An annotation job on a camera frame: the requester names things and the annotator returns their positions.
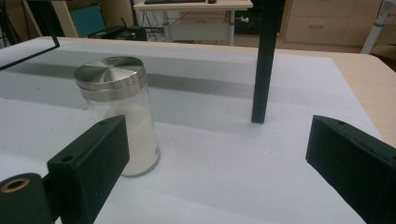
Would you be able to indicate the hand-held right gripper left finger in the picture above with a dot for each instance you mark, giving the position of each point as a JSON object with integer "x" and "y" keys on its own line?
{"x": 90, "y": 168}

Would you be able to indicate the black device with antenna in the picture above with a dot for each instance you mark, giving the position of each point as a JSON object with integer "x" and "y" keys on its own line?
{"x": 120, "y": 32}

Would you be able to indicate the wooden drawer cabinet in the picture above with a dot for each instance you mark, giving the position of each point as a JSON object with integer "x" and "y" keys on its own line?
{"x": 323, "y": 21}

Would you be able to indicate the white stand leg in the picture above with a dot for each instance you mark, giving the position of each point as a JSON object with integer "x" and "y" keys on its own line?
{"x": 375, "y": 28}

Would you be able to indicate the light wooden desk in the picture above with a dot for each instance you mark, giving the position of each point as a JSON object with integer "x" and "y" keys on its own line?
{"x": 199, "y": 18}

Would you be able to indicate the teal chair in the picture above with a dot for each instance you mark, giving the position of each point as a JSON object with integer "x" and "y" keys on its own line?
{"x": 87, "y": 20}

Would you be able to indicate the black metal stand post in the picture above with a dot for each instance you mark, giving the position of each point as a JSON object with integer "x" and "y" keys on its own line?
{"x": 264, "y": 62}

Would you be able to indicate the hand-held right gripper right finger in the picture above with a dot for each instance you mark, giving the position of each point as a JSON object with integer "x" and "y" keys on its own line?
{"x": 355, "y": 158}

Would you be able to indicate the glass jar with metal lid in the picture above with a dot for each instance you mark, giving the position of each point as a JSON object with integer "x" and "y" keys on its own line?
{"x": 124, "y": 102}

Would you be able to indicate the black metal frame bar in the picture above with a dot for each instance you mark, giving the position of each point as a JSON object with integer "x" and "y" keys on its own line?
{"x": 31, "y": 54}

